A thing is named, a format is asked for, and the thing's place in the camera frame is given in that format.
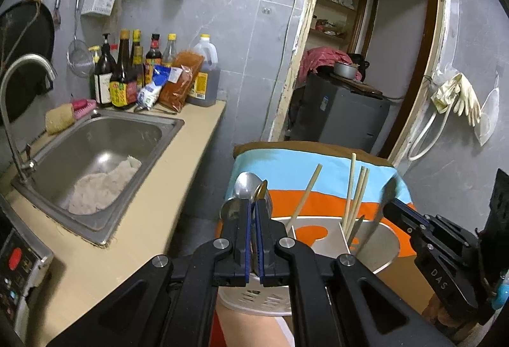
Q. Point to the striped blue orange brown cloth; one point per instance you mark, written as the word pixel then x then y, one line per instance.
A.
pixel 274 168

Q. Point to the blue and white packet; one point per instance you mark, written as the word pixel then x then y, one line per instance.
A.
pixel 153 90

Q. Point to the steel faucet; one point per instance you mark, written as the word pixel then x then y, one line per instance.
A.
pixel 24 61

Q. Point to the loofah sponge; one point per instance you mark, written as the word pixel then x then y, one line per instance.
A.
pixel 59 119

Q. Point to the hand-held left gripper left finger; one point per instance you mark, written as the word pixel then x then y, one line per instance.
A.
pixel 249 243

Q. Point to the cream rubber glove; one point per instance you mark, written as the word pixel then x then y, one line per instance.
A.
pixel 443 94
pixel 469 96

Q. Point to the large oil jug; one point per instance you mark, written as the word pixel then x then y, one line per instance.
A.
pixel 206 72

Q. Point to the black pan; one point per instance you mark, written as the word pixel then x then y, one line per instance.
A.
pixel 28 37

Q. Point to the clear bottle yellow cap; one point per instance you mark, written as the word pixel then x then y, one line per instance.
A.
pixel 169 52

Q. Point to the dark bottle red label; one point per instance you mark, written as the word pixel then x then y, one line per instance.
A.
pixel 153 56

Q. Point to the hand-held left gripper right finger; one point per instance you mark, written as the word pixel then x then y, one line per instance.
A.
pixel 260 247

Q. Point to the worn door frame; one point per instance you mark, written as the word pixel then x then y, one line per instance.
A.
pixel 431 33

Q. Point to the soy sauce bottle yellow label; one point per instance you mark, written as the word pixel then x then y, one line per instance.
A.
pixel 122 88

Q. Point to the pink scrub brush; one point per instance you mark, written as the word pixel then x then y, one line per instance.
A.
pixel 84 107

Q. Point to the small metal pot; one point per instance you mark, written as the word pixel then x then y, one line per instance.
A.
pixel 344 70

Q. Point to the tall dark sauce bottle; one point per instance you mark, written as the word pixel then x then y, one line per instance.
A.
pixel 137 56

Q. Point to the pink cloth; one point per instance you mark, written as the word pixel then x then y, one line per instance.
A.
pixel 318 58

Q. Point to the wooden shelf cabinet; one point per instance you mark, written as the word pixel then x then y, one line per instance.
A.
pixel 358 13

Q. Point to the white mesh bag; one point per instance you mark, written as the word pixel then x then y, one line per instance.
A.
pixel 488 116

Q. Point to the white plastic utensil holder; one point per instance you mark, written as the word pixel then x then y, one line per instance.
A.
pixel 381 251

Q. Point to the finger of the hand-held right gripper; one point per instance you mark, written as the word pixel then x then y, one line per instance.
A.
pixel 405 217

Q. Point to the steel sink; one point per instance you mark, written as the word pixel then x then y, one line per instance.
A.
pixel 99 140

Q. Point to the gold spoon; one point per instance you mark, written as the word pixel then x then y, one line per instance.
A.
pixel 260 190

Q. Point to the metal mesh strainer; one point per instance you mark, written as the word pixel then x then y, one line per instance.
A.
pixel 81 60

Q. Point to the black countertop cooker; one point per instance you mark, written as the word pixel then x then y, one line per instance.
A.
pixel 20 271

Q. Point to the dark wooden board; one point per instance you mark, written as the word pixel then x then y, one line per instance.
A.
pixel 366 89

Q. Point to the grey washing machine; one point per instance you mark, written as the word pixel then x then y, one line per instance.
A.
pixel 338 116

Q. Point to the orange spice packet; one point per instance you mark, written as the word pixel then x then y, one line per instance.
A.
pixel 181 80

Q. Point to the white rag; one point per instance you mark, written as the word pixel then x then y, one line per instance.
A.
pixel 103 184

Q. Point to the black bag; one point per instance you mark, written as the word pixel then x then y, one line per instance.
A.
pixel 362 66

